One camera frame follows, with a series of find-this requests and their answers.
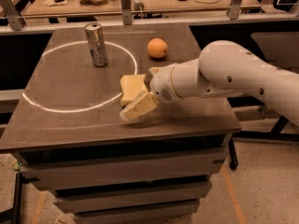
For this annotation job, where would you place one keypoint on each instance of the middle metal bracket post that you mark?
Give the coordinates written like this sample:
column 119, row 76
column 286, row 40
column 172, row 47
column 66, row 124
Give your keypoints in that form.
column 126, row 12

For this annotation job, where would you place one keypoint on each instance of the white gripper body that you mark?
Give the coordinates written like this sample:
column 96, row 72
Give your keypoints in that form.
column 161, row 84

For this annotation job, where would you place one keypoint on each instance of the metal bracket post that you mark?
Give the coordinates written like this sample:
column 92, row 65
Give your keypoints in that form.
column 126, row 12
column 15, row 19
column 234, row 9

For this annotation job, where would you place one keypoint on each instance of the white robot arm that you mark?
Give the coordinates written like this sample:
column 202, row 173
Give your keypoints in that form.
column 223, row 69

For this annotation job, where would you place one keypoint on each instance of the grey drawer cabinet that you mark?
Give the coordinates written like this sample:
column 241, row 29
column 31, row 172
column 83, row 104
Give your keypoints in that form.
column 129, row 181

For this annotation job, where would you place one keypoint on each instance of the right metal bracket post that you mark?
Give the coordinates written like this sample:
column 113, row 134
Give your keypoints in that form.
column 234, row 9

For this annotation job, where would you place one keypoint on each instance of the orange fruit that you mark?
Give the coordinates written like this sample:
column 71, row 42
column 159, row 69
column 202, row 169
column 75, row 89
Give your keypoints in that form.
column 157, row 48

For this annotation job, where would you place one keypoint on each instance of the yellow wavy sponge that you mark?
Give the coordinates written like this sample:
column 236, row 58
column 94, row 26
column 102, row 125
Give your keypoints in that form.
column 131, row 86

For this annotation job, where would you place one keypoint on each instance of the white power strip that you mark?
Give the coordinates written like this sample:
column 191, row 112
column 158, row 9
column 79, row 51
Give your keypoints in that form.
column 137, row 4

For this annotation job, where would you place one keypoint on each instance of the left metal bracket post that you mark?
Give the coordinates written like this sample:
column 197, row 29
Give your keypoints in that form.
column 15, row 19

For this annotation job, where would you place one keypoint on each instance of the silver drink can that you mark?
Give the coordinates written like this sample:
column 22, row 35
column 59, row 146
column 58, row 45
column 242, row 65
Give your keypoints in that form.
column 96, row 43

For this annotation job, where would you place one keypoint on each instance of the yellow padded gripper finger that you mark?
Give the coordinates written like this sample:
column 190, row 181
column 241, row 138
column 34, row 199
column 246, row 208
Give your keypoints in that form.
column 143, row 103
column 154, row 70

